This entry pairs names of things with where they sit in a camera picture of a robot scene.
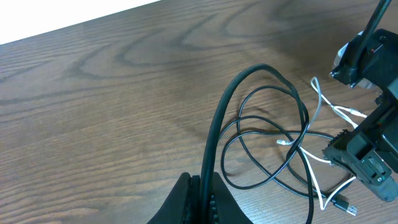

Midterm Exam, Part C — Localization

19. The white USB cable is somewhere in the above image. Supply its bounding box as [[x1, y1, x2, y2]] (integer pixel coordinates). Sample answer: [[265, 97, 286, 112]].
[[275, 77, 368, 211]]

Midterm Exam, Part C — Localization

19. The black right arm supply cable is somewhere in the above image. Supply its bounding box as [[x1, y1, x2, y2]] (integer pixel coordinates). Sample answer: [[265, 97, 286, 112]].
[[353, 0, 393, 74]]

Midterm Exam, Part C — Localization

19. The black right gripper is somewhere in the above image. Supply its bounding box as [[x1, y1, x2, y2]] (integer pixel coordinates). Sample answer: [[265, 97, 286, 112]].
[[323, 28, 398, 203]]

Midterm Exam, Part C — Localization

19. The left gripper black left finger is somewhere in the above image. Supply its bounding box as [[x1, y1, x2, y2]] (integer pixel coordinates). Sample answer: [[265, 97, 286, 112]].
[[147, 172, 200, 224]]

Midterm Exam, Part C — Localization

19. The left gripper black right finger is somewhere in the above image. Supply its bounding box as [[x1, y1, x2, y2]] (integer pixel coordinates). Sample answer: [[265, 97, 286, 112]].
[[208, 172, 252, 224]]

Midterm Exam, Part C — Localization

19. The black USB cable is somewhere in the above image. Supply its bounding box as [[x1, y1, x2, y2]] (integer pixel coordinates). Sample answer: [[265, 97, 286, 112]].
[[198, 63, 358, 224]]

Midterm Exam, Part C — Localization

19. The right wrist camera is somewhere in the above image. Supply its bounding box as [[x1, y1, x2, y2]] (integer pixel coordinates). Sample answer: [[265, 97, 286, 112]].
[[331, 29, 397, 92]]

